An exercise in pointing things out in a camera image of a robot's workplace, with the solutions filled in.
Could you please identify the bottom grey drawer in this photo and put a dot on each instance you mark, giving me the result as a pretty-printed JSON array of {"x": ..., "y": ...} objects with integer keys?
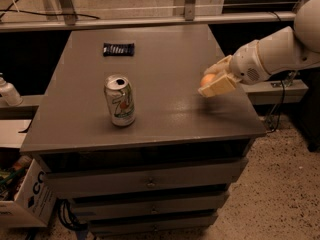
[{"x": 153, "y": 223}]

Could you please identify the grey drawer cabinet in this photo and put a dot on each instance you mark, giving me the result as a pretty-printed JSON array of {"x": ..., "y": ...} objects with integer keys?
[{"x": 72, "y": 130}]

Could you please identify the middle grey drawer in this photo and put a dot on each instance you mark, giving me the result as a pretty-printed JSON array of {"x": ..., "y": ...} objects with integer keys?
[{"x": 150, "y": 204}]

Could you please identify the dark snack bar wrapper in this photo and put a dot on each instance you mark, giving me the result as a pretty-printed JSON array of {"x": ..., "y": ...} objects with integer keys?
[{"x": 111, "y": 49}]

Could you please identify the grey side beam right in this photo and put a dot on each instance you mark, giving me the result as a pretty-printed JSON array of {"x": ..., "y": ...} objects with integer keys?
[{"x": 271, "y": 92}]

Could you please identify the white cardboard box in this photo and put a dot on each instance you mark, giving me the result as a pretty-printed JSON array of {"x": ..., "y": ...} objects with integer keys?
[{"x": 33, "y": 204}]

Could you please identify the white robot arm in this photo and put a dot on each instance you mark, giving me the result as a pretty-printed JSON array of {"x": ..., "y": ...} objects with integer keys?
[{"x": 291, "y": 48}]

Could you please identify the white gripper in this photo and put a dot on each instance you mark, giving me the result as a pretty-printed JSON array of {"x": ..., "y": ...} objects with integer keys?
[{"x": 246, "y": 65}]

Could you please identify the top grey drawer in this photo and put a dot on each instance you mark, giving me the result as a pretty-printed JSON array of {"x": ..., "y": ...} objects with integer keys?
[{"x": 194, "y": 174}]

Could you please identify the white plastic bottle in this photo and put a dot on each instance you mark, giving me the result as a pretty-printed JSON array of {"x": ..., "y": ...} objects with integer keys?
[{"x": 9, "y": 93}]

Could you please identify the orange fruit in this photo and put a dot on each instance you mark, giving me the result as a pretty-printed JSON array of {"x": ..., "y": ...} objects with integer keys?
[{"x": 207, "y": 79}]

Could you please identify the metal frame rail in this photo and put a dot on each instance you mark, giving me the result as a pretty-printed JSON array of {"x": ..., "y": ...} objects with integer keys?
[{"x": 229, "y": 18}]

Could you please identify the grey drawer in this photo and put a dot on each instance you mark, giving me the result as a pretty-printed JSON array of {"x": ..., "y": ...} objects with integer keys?
[
  {"x": 150, "y": 204},
  {"x": 194, "y": 174},
  {"x": 153, "y": 223}
]

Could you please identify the white green soda can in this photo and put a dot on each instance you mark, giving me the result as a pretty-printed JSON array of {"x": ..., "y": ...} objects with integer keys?
[{"x": 119, "y": 96}]

